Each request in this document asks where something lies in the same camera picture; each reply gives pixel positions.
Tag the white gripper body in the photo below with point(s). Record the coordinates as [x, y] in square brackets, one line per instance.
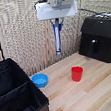
[56, 9]

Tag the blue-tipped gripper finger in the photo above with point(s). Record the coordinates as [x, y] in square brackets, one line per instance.
[52, 23]
[61, 21]

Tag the blue plastic bowl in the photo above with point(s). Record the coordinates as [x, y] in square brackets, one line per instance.
[40, 80]

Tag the black fabric storage box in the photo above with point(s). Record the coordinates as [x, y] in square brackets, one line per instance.
[15, 94]

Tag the red plastic cup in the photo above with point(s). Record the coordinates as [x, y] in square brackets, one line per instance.
[77, 73]

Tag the black appliance box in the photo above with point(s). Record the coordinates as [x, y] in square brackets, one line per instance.
[100, 38]

